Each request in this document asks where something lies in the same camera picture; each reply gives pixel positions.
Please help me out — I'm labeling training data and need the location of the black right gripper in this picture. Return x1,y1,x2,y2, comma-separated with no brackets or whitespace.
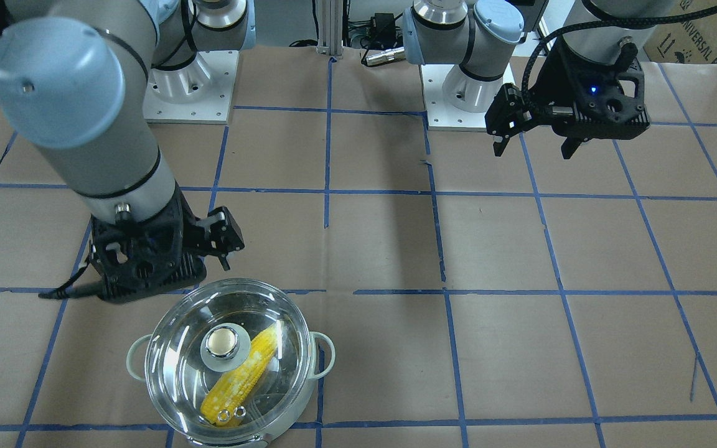
88,187,245,304

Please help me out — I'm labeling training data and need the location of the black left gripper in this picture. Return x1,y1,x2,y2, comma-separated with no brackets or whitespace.
485,37,650,161

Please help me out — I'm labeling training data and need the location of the glass pot lid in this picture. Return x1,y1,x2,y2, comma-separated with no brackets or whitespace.
144,278,311,444

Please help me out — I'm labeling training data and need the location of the yellow toy corn cob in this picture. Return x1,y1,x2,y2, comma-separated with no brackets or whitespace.
201,322,284,427

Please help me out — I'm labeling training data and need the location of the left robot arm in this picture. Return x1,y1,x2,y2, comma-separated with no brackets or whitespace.
401,1,717,159

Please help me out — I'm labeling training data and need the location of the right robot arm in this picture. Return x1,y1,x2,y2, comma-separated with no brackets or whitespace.
0,1,256,304

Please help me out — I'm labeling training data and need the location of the pale green steel pot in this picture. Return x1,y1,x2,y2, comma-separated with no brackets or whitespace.
126,278,336,448

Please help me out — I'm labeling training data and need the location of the black power adapter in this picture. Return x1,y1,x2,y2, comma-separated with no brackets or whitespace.
370,12,396,42

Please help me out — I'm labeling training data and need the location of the cardboard box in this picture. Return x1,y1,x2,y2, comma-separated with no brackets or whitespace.
644,14,717,63

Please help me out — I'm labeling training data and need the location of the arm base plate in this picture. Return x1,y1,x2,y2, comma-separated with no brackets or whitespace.
420,63,515,133
143,50,241,125

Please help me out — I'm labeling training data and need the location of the aluminium frame post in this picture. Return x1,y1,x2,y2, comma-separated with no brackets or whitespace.
315,1,347,60

